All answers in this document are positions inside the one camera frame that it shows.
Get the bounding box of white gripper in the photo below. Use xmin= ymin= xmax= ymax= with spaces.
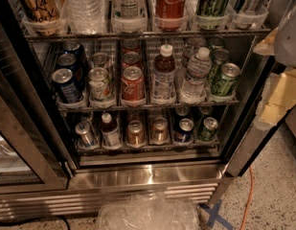
xmin=253 ymin=5 xmax=296 ymax=130

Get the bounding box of clear water bottle front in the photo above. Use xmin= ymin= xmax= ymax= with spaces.
xmin=181 ymin=47 xmax=212 ymax=104

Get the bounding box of green LaCroix can middle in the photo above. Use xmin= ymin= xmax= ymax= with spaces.
xmin=207 ymin=49 xmax=230 ymax=84

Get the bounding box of silver blue can top shelf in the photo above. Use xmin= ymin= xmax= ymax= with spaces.
xmin=230 ymin=0 xmax=267 ymax=30

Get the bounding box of clear water bottle behind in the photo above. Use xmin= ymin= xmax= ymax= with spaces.
xmin=181 ymin=36 xmax=206 ymax=67

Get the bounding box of green LaCroix can top shelf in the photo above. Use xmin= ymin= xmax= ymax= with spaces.
xmin=195 ymin=0 xmax=229 ymax=30

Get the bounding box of green can bottom shelf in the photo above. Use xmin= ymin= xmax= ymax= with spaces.
xmin=197 ymin=117 xmax=218 ymax=141

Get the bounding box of blue can bottom shelf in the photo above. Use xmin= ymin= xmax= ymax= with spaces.
xmin=174 ymin=118 xmax=194 ymax=143

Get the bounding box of brown tea bottle middle shelf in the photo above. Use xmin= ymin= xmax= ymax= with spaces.
xmin=151 ymin=44 xmax=175 ymax=100

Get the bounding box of brown tea bottle shelf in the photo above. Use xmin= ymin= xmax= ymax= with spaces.
xmin=101 ymin=112 xmax=121 ymax=147
xmin=151 ymin=44 xmax=175 ymax=100

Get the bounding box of red Coca-Cola can top shelf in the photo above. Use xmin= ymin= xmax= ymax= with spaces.
xmin=155 ymin=0 xmax=186 ymax=31

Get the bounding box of red Coke can middle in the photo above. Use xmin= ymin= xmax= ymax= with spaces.
xmin=122 ymin=52 xmax=142 ymax=69

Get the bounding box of red coke can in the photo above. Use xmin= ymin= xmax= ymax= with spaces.
xmin=122 ymin=52 xmax=142 ymax=69
xmin=121 ymin=38 xmax=141 ymax=54
xmin=122 ymin=66 xmax=145 ymax=102

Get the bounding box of white labelled bottle top shelf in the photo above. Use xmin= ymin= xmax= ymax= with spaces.
xmin=112 ymin=0 xmax=145 ymax=33

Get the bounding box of brown tea bottle bottom shelf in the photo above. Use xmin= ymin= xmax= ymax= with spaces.
xmin=101 ymin=112 xmax=121 ymax=147

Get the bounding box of stainless steel fridge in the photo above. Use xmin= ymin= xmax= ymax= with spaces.
xmin=0 ymin=0 xmax=296 ymax=222

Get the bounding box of clear water bottle top shelf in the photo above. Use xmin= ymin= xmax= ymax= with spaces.
xmin=66 ymin=0 xmax=104 ymax=35

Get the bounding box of blue Pepsi can middle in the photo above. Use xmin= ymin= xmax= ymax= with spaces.
xmin=57 ymin=54 xmax=85 ymax=91

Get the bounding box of blue pepsi can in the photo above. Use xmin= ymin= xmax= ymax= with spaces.
xmin=62 ymin=41 xmax=88 ymax=72
xmin=52 ymin=68 xmax=82 ymax=104
xmin=57 ymin=54 xmax=85 ymax=91

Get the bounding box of silver can bottom shelf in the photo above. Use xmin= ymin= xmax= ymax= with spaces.
xmin=75 ymin=121 xmax=97 ymax=148

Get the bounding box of peach LaCroix can top shelf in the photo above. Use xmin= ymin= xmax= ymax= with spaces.
xmin=20 ymin=0 xmax=59 ymax=35

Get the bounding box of glass fridge door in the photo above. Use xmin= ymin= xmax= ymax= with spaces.
xmin=0 ymin=22 xmax=67 ymax=195

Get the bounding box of green LaCroix can front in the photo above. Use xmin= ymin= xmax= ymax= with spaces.
xmin=211 ymin=62 xmax=240 ymax=97

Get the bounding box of green LaCroix can back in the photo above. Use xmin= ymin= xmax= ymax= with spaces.
xmin=208 ymin=36 xmax=225 ymax=51

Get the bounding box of copper can bottom right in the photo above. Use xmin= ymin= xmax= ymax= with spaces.
xmin=151 ymin=117 xmax=168 ymax=144

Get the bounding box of copper can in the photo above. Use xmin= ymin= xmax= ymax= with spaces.
xmin=151 ymin=117 xmax=168 ymax=144
xmin=127 ymin=120 xmax=145 ymax=145

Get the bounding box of red Coke can front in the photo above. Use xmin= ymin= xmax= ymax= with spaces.
xmin=122 ymin=66 xmax=145 ymax=102

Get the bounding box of red Coke can back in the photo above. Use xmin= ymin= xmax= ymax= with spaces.
xmin=121 ymin=38 xmax=141 ymax=54

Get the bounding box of copper can bottom left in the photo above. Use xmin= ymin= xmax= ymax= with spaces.
xmin=127 ymin=120 xmax=145 ymax=145

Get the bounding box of blue tape cross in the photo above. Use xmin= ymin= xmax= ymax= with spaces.
xmin=200 ymin=199 xmax=234 ymax=230

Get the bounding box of white green can back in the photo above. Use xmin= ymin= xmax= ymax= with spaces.
xmin=92 ymin=52 xmax=114 ymax=79

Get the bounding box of white green can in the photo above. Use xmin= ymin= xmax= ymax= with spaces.
xmin=88 ymin=67 xmax=112 ymax=102
xmin=92 ymin=52 xmax=114 ymax=79

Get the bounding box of white green can front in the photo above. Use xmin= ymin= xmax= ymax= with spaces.
xmin=88 ymin=67 xmax=112 ymax=102

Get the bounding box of clear plastic bin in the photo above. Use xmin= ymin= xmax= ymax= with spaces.
xmin=96 ymin=195 xmax=201 ymax=230

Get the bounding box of blue Pepsi can back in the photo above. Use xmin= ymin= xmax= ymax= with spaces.
xmin=62 ymin=41 xmax=88 ymax=72

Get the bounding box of blue Pepsi can front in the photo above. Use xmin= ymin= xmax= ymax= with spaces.
xmin=52 ymin=68 xmax=82 ymax=104

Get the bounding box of orange cable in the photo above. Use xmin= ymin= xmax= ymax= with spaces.
xmin=239 ymin=166 xmax=256 ymax=230

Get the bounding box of black cable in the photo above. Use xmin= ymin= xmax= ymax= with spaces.
xmin=0 ymin=215 xmax=71 ymax=230

